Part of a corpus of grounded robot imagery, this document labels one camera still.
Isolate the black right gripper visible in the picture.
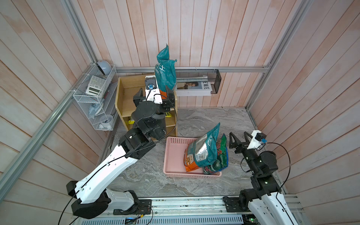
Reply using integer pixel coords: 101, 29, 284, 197
230, 132, 259, 176

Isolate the teal orange fertilizer bag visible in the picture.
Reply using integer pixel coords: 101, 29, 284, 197
184, 123, 220, 172
155, 45, 177, 99

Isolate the green blue soil bag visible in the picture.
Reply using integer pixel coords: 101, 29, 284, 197
203, 134, 229, 175

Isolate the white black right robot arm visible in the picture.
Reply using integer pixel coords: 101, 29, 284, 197
223, 130, 298, 225

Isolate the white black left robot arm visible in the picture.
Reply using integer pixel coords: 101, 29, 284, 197
66, 88, 175, 219

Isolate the wooden shelf unit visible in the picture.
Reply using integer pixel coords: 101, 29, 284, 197
115, 74, 178, 140

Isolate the white magazine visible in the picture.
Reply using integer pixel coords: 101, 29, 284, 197
175, 76, 212, 97

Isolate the grey blue bowl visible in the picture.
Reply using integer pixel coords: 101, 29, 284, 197
96, 61, 112, 76

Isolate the white calculator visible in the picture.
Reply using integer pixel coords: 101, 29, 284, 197
85, 76, 106, 98

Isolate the pale blue cloth item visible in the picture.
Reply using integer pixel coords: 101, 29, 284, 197
88, 101, 104, 119

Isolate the pink plastic basket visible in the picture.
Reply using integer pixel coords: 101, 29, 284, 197
163, 136, 222, 179

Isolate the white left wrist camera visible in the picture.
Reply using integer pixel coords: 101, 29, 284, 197
145, 75, 162, 105

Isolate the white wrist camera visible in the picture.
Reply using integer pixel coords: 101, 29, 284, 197
247, 130, 267, 150
145, 75, 162, 105

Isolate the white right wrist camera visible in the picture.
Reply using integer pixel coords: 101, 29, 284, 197
247, 130, 267, 150

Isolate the dark wall magazine holder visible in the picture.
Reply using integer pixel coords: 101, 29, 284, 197
176, 68, 222, 94

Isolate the white wire wall rack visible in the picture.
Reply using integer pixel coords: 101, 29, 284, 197
73, 64, 118, 131

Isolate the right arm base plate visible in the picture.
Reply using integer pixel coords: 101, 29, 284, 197
222, 195, 250, 212

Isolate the aluminium front rail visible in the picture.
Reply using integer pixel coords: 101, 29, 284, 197
70, 195, 310, 225

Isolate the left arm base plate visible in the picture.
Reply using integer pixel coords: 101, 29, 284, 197
113, 199, 152, 216

